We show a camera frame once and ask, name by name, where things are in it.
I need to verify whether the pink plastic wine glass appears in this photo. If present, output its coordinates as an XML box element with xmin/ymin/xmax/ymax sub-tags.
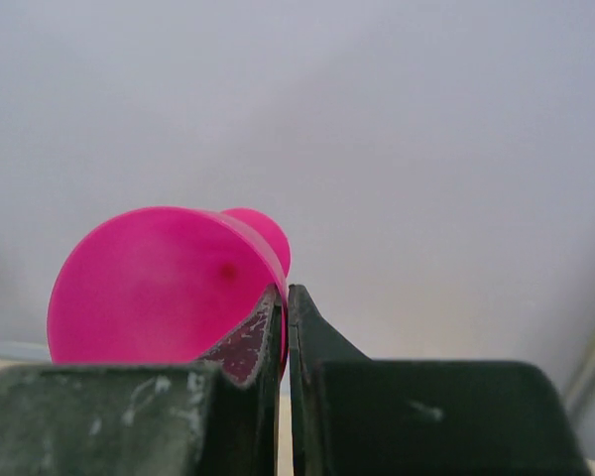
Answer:
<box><xmin>47</xmin><ymin>206</ymin><xmax>292</xmax><ymax>364</ymax></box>

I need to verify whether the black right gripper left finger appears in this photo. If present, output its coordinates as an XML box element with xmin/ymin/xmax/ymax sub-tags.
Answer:
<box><xmin>0</xmin><ymin>288</ymin><xmax>283</xmax><ymax>475</ymax></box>

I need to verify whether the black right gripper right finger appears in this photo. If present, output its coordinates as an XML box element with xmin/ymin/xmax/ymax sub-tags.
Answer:
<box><xmin>288</xmin><ymin>285</ymin><xmax>588</xmax><ymax>475</ymax></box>

